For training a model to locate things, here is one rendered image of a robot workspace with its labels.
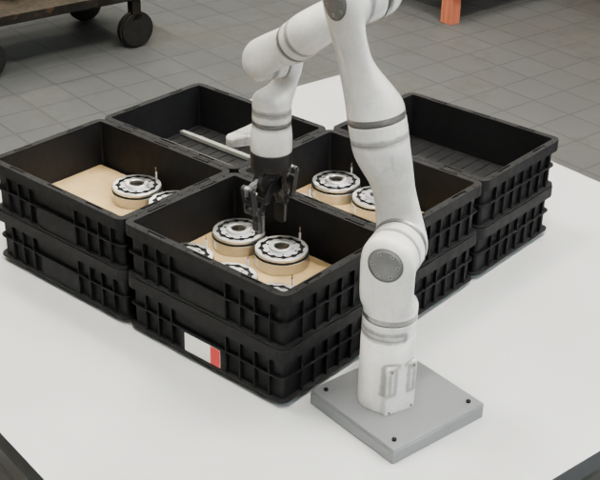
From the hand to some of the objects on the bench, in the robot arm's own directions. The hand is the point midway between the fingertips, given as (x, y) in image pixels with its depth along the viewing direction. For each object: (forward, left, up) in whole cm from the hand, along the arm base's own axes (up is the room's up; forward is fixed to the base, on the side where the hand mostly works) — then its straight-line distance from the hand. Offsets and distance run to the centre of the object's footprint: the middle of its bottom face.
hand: (270, 219), depth 219 cm
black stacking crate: (+16, -54, -23) cm, 61 cm away
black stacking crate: (-1, +3, -23) cm, 24 cm away
